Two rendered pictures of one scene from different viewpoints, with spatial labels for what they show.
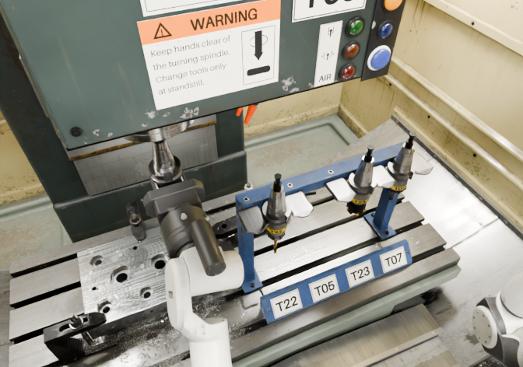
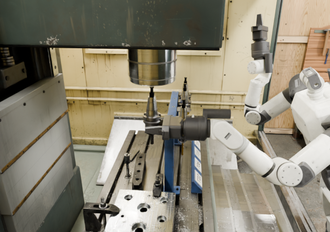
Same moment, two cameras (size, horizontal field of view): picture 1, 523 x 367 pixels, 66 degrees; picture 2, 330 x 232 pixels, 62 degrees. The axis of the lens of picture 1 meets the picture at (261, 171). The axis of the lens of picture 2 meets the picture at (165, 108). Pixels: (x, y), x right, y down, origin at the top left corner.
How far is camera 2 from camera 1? 0.97 m
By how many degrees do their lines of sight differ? 54
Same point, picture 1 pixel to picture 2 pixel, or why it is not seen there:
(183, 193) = (172, 118)
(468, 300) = (214, 151)
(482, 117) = (163, 87)
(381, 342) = (218, 181)
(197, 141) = (65, 163)
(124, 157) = (37, 195)
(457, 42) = not seen: hidden behind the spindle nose
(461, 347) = (229, 165)
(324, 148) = (85, 160)
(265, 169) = not seen: hidden behind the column
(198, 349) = (250, 147)
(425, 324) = (216, 167)
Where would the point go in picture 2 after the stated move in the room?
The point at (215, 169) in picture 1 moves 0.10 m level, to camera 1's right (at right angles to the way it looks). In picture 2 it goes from (71, 186) to (85, 175)
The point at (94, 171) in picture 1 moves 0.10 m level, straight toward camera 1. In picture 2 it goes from (23, 220) to (52, 219)
